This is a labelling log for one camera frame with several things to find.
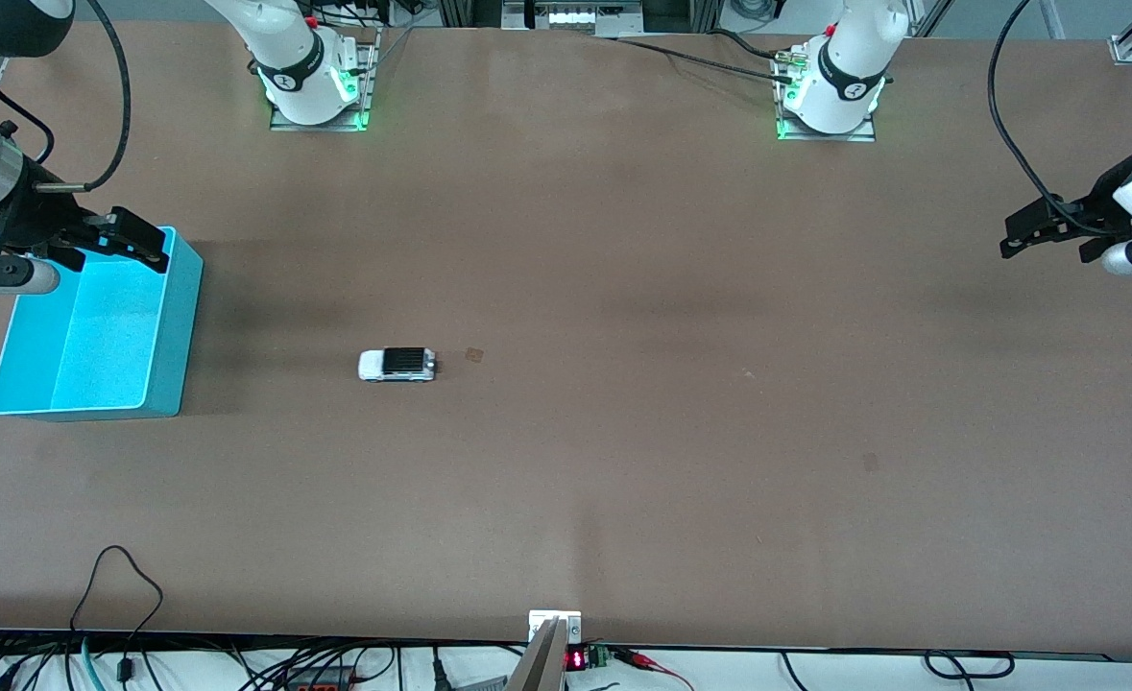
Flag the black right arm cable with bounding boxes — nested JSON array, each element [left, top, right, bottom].
[[36, 0, 133, 194]]

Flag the red clip wires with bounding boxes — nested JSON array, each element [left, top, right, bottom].
[[612, 647, 696, 691]]

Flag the tangled black cable bundle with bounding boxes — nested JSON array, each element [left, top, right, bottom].
[[0, 633, 403, 691]]

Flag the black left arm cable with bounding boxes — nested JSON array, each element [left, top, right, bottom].
[[987, 0, 1119, 237]]

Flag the turquoise plastic bin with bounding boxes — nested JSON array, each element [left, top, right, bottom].
[[0, 226, 205, 421]]

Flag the aluminium frame with white device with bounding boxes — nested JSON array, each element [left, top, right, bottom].
[[439, 0, 725, 39]]

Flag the black coiled cable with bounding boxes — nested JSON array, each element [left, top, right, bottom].
[[924, 650, 1016, 681]]

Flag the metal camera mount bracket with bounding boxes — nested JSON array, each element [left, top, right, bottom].
[[506, 610, 583, 691]]

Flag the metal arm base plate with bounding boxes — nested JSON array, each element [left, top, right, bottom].
[[270, 43, 379, 132], [775, 50, 879, 143]]

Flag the white jeep toy black roof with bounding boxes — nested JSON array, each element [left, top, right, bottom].
[[357, 345, 439, 384]]

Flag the black cable to arm base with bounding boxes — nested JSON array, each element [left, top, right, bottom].
[[612, 29, 802, 85]]

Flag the black looped table cable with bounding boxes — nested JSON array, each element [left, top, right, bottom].
[[68, 545, 165, 684]]

